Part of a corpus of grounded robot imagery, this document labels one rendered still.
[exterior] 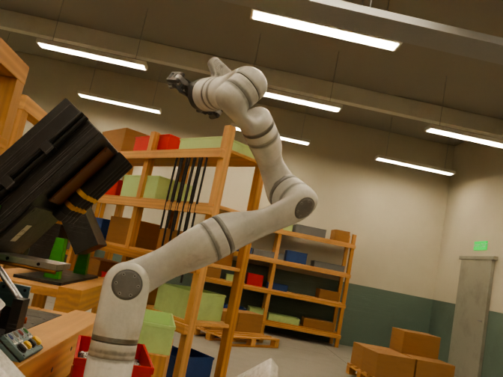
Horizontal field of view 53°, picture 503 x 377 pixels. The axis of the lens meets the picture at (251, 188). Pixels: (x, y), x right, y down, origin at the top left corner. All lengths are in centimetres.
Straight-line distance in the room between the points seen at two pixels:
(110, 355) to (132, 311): 9
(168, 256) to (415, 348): 680
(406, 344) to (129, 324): 679
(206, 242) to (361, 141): 1021
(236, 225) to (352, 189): 990
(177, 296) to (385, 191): 761
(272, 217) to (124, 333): 39
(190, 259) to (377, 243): 1002
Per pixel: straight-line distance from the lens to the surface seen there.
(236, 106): 96
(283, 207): 113
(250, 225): 110
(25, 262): 169
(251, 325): 865
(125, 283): 104
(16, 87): 254
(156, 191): 472
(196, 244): 108
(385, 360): 710
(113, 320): 105
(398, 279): 1118
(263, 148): 105
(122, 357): 106
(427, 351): 784
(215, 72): 115
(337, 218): 1081
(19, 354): 144
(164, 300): 432
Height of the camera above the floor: 125
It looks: 8 degrees up
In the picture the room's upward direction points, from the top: 11 degrees clockwise
